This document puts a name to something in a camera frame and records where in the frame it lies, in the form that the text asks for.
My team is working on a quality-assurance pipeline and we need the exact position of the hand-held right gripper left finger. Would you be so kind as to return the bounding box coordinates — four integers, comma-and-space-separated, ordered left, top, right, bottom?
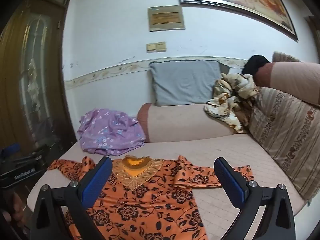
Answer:
30, 157, 113, 240

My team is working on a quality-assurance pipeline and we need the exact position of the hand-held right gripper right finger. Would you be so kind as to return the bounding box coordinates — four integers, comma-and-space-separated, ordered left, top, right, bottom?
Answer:
214, 157, 297, 240

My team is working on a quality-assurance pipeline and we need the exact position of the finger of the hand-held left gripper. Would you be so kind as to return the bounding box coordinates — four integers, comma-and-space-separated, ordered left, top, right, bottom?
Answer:
1, 144, 22, 155

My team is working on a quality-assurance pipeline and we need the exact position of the orange black floral shirt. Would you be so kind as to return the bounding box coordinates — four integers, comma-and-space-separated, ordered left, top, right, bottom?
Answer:
48, 155, 254, 240

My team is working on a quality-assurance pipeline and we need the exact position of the person's left hand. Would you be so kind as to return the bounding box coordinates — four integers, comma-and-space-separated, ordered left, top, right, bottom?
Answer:
12, 192, 27, 228

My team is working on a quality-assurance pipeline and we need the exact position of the purple floral garment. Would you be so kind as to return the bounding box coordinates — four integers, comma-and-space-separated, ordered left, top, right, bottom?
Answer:
77, 108, 147, 156

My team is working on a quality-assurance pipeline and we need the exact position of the beige striped pillow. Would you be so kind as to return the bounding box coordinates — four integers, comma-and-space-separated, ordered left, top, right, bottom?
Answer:
246, 87, 320, 200

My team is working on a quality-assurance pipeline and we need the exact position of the wooden door with glass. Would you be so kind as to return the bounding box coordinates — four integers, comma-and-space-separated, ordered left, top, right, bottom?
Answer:
0, 0, 78, 200

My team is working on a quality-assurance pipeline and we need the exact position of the cream brown patterned blanket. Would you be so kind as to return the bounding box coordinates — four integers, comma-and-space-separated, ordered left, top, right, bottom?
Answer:
204, 73, 260, 133

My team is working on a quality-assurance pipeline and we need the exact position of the grey pillow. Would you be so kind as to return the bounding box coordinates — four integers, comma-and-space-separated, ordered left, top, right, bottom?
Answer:
149, 60, 230, 107

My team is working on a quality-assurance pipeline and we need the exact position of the black cloth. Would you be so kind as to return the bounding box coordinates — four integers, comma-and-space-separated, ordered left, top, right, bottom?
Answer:
241, 54, 270, 76

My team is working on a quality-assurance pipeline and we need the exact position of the beige patterned cushion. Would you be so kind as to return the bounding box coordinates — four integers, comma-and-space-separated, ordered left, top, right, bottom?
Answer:
272, 51, 302, 63

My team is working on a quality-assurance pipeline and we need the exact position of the framed wall plaque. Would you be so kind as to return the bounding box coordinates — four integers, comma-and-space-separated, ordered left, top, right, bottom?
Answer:
147, 5, 186, 32

